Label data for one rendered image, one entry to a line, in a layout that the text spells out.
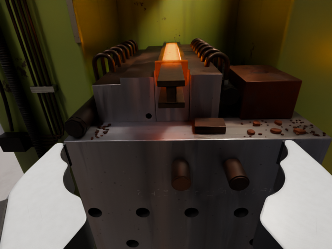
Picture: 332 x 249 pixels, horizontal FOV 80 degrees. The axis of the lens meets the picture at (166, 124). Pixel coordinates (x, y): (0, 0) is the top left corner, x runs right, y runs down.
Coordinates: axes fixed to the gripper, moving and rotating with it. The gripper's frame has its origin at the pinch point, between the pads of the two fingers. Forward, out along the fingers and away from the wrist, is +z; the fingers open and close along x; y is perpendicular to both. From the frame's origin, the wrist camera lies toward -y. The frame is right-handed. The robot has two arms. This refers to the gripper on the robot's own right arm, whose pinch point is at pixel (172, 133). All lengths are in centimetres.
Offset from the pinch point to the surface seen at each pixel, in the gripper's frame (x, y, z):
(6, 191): -122, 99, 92
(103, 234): -13.8, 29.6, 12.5
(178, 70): 0.8, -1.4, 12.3
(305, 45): 27.1, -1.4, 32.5
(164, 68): -0.9, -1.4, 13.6
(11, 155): -151, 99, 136
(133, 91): -6.1, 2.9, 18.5
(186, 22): 5, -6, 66
